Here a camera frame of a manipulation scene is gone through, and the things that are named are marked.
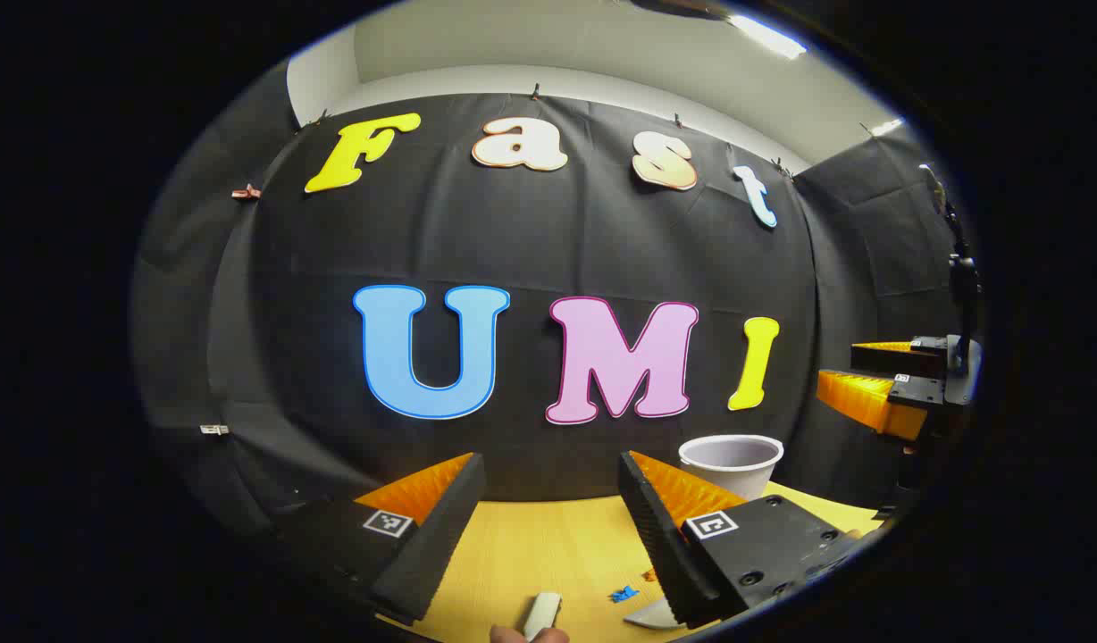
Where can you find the white clip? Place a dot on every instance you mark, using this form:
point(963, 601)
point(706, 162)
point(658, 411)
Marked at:
point(213, 430)

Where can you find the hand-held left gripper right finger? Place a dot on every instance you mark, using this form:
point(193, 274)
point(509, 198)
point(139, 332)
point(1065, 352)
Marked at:
point(665, 554)

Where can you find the copper clip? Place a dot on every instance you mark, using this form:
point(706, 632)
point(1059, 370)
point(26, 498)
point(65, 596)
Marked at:
point(245, 191)

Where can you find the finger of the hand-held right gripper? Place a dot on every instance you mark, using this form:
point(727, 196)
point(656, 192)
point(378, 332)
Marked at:
point(910, 393)
point(888, 360)

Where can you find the white ribbed garbage bin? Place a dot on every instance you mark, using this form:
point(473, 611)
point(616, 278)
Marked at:
point(736, 482)

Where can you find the wooden desktop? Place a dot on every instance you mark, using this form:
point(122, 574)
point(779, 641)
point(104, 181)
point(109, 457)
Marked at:
point(548, 554)

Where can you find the grey dustpan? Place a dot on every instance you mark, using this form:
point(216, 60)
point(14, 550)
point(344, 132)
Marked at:
point(653, 616)

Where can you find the ceiling light panel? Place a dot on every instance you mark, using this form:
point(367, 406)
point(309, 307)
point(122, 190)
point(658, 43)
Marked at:
point(767, 36)
point(886, 127)

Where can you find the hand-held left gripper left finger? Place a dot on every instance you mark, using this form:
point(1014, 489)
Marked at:
point(432, 545)

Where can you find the blue paper trash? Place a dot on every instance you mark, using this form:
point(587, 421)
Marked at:
point(623, 593)

